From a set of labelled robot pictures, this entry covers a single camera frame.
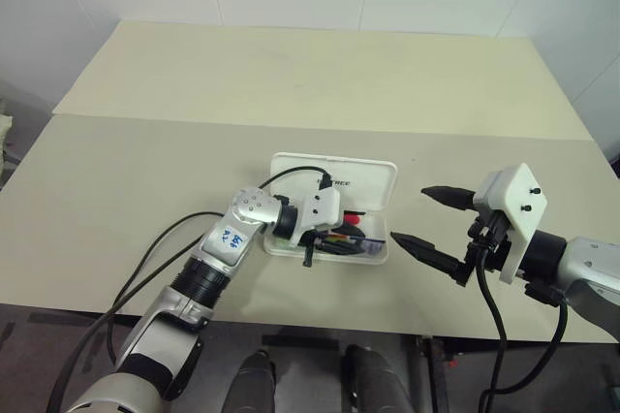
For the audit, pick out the dark rounded shape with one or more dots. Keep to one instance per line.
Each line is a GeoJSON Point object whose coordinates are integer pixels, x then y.
{"type": "Point", "coordinates": [257, 384]}
{"type": "Point", "coordinates": [378, 384]}

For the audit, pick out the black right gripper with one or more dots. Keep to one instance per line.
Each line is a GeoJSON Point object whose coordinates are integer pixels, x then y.
{"type": "Point", "coordinates": [489, 241]}

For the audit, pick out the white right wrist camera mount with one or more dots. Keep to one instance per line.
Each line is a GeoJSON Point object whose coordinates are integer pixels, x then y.
{"type": "Point", "coordinates": [520, 209]}

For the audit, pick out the black under-table frame bar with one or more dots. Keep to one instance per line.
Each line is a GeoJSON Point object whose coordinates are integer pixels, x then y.
{"type": "Point", "coordinates": [508, 352]}

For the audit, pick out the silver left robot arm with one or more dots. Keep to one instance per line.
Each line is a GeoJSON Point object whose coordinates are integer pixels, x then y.
{"type": "Point", "coordinates": [242, 212]}

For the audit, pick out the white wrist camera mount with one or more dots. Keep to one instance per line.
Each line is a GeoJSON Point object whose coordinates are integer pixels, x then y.
{"type": "Point", "coordinates": [319, 207]}
{"type": "Point", "coordinates": [520, 209]}

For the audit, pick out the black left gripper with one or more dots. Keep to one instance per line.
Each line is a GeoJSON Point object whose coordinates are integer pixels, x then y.
{"type": "Point", "coordinates": [317, 237]}

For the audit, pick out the white plastic pencil case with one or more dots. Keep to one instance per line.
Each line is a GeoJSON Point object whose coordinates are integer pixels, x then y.
{"type": "Point", "coordinates": [361, 175]}

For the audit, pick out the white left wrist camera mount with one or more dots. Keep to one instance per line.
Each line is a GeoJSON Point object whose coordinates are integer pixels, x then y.
{"type": "Point", "coordinates": [319, 207]}

